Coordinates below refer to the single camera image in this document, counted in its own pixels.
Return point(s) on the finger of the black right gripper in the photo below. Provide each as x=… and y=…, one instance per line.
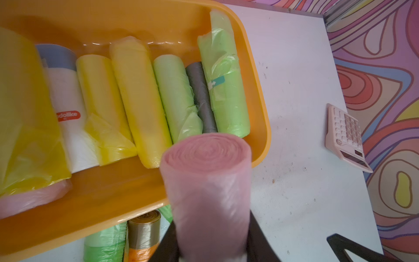
x=341, y=245

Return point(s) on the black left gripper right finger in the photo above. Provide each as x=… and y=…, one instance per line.
x=258, y=249

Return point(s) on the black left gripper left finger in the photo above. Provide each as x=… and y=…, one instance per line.
x=168, y=249

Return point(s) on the light green trash bag roll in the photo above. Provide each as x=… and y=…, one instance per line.
x=177, y=97

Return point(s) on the yellow trash bag roll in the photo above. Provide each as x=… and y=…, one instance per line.
x=136, y=80
x=106, y=121

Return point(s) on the pink labelled trash bag roll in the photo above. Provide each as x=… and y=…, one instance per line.
x=18, y=203

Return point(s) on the dark grey trash bag roll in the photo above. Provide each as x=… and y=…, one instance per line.
x=197, y=81

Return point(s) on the large green trash bag roll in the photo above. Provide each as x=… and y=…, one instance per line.
x=222, y=71

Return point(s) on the white blue-capped roll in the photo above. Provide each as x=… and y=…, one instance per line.
x=67, y=100

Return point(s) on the yellow plastic storage box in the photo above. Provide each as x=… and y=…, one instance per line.
x=102, y=197

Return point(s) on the orange trash bag roll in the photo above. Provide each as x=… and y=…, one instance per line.
x=143, y=236

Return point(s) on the green roll beside orange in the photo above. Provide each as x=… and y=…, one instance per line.
x=106, y=245

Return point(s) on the pink calculator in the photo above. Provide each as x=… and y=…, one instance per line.
x=344, y=139

